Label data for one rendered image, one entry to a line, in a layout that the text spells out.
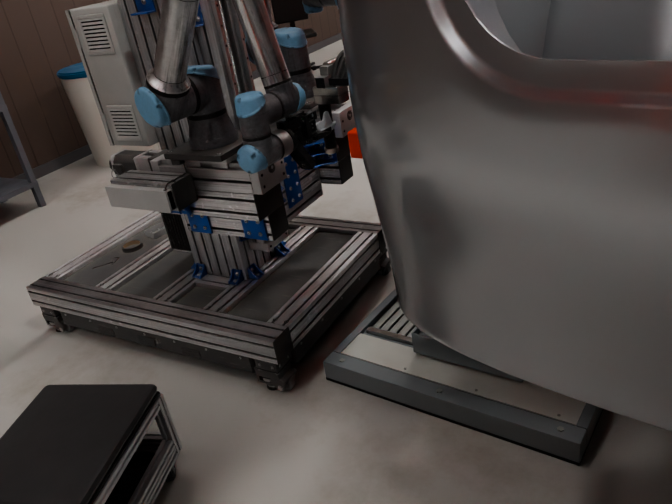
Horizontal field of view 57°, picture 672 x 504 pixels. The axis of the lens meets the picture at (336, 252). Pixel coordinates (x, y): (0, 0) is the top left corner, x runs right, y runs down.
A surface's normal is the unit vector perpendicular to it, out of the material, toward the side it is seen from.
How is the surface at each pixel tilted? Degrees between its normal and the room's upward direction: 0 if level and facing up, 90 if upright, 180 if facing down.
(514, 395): 0
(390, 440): 0
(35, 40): 90
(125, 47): 90
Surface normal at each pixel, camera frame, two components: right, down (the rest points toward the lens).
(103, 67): -0.48, 0.47
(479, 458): -0.15, -0.88
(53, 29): 0.86, 0.11
